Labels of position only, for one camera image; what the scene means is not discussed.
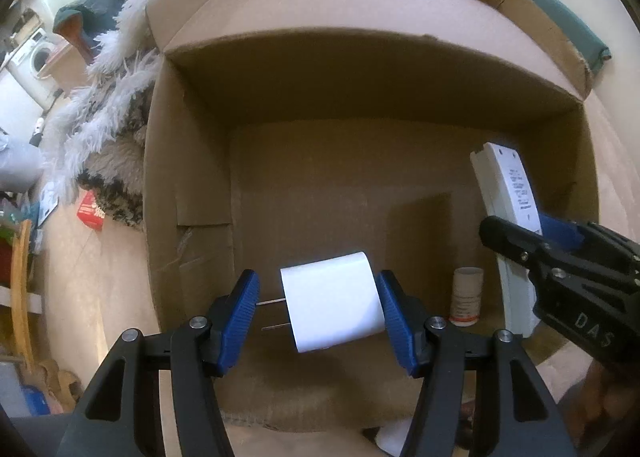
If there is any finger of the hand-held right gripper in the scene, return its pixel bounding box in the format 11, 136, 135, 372
541, 214, 640, 264
478, 216, 552, 284

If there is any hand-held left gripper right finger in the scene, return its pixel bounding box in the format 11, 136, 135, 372
376, 269, 578, 457

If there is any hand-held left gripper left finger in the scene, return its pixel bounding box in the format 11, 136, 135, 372
57, 268, 261, 457

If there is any white remote control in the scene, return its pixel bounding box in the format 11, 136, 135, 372
470, 141, 546, 338

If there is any white charger plug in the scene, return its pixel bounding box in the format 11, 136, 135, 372
255, 251, 387, 354

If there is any cardboard box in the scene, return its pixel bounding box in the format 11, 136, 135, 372
142, 0, 601, 433

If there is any person's right hand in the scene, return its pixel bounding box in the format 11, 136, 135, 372
562, 359, 640, 450

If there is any white pill bottle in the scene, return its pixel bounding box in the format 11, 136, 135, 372
449, 267, 485, 327

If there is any white paper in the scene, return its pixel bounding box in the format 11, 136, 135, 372
374, 418, 417, 457

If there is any red box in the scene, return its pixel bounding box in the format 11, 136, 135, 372
76, 190, 107, 233

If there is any wooden chair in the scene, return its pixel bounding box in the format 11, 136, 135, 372
10, 218, 48, 369

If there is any teal cushion with orange stripe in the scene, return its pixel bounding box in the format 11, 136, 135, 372
469, 0, 613, 74

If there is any fluffy leopard print blanket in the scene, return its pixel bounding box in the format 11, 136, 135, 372
44, 0, 168, 229

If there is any grey plastic bag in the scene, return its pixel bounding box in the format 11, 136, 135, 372
0, 134, 45, 194

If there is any white cabinet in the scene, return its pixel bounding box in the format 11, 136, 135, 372
0, 70, 47, 138

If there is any brown wooden object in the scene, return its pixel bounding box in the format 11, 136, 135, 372
54, 16, 97, 64

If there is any white washing machine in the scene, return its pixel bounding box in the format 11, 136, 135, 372
6, 28, 62, 109

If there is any teal pillow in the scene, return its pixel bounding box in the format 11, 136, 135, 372
52, 0, 126, 38

